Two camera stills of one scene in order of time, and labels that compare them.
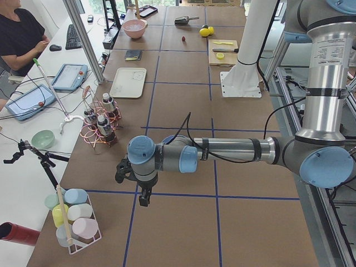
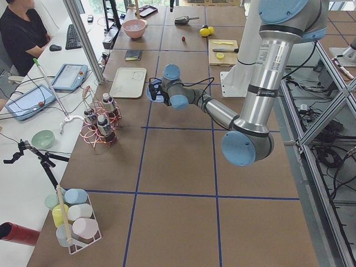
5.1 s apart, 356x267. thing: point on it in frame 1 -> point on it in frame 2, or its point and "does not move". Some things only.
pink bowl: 135,28 does not move
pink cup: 85,228 does not move
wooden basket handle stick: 66,227 does not move
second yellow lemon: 211,30 does not move
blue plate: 167,140 -> 158,98
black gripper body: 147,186 -> 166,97
